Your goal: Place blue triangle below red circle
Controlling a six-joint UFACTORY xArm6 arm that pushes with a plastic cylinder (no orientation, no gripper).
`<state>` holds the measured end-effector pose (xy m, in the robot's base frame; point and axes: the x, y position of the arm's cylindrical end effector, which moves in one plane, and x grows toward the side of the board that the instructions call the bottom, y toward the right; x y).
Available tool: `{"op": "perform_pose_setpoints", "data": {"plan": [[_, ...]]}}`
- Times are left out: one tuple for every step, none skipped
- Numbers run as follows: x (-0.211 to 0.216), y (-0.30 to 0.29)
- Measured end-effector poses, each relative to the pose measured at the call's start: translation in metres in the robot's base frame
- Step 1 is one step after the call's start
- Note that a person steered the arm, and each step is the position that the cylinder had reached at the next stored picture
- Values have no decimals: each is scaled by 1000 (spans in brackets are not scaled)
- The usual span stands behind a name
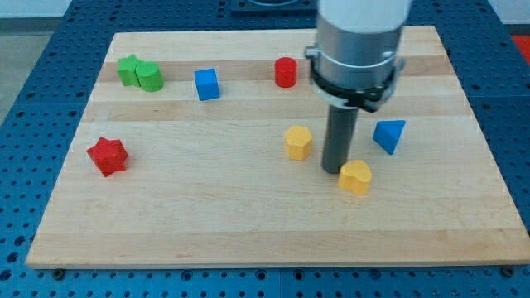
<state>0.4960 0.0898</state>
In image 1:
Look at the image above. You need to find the blue triangle block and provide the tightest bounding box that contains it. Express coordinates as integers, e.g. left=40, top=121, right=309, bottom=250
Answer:
left=373, top=120, right=406, bottom=155

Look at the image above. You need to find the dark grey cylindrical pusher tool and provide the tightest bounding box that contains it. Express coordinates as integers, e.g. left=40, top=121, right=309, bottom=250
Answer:
left=321, top=106, right=359, bottom=174

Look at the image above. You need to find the red star block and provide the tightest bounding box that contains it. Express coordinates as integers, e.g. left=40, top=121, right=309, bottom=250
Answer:
left=86, top=137, right=128, bottom=177

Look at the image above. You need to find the yellow hexagon block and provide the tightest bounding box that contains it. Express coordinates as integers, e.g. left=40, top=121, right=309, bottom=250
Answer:
left=284, top=126, right=313, bottom=161

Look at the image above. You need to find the light wooden board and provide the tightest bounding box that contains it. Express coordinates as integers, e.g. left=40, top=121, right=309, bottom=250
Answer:
left=26, top=26, right=529, bottom=269

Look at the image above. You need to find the green cylinder block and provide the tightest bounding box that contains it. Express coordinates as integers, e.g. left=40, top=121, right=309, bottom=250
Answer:
left=135, top=61, right=164, bottom=92

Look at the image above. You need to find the green star block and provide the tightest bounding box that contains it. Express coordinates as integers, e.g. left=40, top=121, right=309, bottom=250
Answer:
left=117, top=54, right=143, bottom=87

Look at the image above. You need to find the blue cube block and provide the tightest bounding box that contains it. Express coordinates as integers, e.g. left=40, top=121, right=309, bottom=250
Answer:
left=194, top=68, right=220, bottom=101

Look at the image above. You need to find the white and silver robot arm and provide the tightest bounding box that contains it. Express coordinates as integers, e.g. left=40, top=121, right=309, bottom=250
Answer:
left=305, top=0, right=412, bottom=113

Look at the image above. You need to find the red cylinder block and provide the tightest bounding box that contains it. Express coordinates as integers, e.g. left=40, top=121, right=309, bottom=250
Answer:
left=274, top=57, right=297, bottom=88

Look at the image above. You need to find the yellow heart block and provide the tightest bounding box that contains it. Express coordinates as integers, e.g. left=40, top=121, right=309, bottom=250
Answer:
left=338, top=160, right=373, bottom=195

